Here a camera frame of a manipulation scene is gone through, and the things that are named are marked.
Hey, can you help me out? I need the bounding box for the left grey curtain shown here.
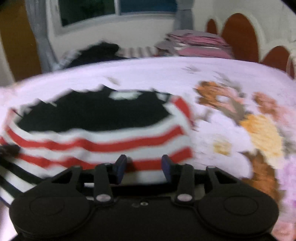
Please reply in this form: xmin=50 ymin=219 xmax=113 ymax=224
xmin=25 ymin=0 xmax=57 ymax=73

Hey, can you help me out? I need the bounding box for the window with white frame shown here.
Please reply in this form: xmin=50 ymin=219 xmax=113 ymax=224
xmin=46 ymin=1 xmax=177 ymax=35

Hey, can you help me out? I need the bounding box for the red white headboard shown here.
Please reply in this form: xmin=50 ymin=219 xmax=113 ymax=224
xmin=205 ymin=12 xmax=295 ymax=80

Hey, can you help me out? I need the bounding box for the black garment pile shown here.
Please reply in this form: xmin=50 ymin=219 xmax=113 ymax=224
xmin=64 ymin=42 xmax=127 ymax=69

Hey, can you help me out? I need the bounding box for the grey striped cloth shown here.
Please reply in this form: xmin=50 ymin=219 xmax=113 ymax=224
xmin=116 ymin=46 xmax=158 ymax=58

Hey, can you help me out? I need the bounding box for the brown wooden door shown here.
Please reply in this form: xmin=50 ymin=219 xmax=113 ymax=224
xmin=1 ymin=1 xmax=42 ymax=81

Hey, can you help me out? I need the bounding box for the grey curtain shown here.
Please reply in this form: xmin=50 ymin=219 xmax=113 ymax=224
xmin=25 ymin=0 xmax=57 ymax=73
xmin=174 ymin=0 xmax=194 ymax=30

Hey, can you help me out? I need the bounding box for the striped knit sweater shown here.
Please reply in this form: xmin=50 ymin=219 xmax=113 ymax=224
xmin=1 ymin=86 xmax=194 ymax=205

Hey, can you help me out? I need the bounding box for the pink floral bed sheet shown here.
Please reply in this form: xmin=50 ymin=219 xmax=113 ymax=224
xmin=1 ymin=57 xmax=295 ymax=240

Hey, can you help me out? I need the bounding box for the right grey curtain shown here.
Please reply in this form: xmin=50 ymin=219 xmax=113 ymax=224
xmin=174 ymin=0 xmax=194 ymax=30

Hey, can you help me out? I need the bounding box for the folded pink grey bedding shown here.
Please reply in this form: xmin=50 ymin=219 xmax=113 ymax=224
xmin=155 ymin=30 xmax=234 ymax=59

